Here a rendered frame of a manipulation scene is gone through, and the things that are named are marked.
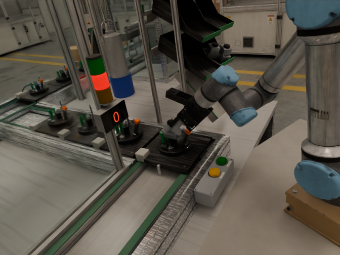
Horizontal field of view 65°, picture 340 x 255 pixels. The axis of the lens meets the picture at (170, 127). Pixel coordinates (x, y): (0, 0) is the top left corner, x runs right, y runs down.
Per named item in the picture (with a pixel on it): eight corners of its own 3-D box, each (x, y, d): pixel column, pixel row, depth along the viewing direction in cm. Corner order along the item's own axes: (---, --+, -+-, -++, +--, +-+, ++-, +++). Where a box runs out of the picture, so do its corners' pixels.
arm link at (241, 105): (269, 107, 85) (248, 80, 87) (248, 121, 79) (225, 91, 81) (255, 119, 91) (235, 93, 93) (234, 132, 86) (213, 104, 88)
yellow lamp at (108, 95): (116, 98, 92) (113, 85, 89) (106, 104, 88) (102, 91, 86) (105, 96, 94) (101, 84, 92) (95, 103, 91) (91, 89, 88)
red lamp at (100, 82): (113, 84, 89) (109, 71, 87) (102, 90, 86) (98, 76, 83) (101, 83, 92) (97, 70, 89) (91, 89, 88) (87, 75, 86)
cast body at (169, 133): (181, 134, 111) (180, 119, 107) (176, 139, 107) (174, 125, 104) (165, 130, 115) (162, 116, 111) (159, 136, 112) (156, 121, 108)
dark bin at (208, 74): (221, 71, 121) (227, 57, 116) (205, 81, 113) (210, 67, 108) (175, 42, 131) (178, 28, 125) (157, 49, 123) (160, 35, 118)
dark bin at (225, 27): (232, 26, 124) (238, 10, 118) (217, 33, 116) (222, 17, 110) (186, 1, 133) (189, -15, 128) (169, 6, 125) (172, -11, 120)
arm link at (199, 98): (196, 90, 89) (206, 80, 94) (188, 98, 92) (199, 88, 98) (212, 105, 88) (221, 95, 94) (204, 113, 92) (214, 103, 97)
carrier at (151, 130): (163, 131, 130) (159, 108, 123) (133, 160, 113) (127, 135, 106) (125, 123, 142) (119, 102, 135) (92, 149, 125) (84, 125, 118)
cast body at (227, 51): (229, 61, 129) (234, 48, 124) (221, 61, 128) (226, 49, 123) (221, 51, 134) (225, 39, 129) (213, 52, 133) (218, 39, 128)
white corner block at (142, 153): (151, 157, 113) (149, 149, 111) (144, 163, 110) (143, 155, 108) (142, 154, 115) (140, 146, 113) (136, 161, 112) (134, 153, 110)
